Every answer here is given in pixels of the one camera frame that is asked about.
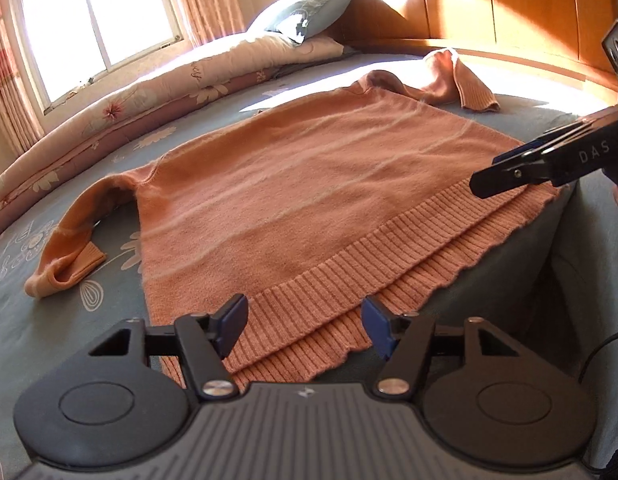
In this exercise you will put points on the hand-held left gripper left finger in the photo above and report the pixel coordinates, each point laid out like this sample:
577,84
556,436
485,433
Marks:
231,325

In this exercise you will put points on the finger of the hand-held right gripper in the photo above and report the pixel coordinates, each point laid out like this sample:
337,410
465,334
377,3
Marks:
504,180
519,151

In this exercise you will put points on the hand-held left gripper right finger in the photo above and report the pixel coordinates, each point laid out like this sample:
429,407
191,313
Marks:
379,325

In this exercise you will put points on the orange knit sweater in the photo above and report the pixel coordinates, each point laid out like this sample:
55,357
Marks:
289,185

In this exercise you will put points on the wooden headboard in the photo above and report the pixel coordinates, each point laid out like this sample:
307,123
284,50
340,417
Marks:
489,0

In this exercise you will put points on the blue floral bed sheet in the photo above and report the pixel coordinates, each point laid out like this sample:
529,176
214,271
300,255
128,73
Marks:
39,320

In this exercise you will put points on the pink floral quilt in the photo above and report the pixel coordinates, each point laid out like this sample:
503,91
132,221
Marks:
139,105

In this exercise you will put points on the blue patterned pillow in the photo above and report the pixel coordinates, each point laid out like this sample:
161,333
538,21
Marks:
309,10

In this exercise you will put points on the window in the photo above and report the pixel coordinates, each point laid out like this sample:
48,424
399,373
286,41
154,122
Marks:
89,25

